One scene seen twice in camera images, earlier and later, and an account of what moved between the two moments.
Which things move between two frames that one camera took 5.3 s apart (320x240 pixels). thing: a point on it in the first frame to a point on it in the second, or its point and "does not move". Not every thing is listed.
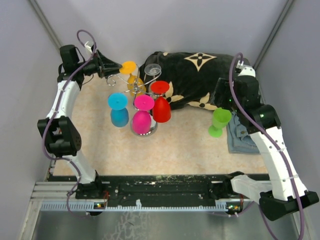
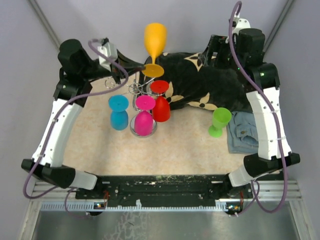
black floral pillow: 192,77 does not move
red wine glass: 161,112 does not move
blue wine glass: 117,102 does not move
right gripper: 222,87 to 217,44
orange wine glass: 135,85 to 155,38
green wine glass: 221,118 does not move
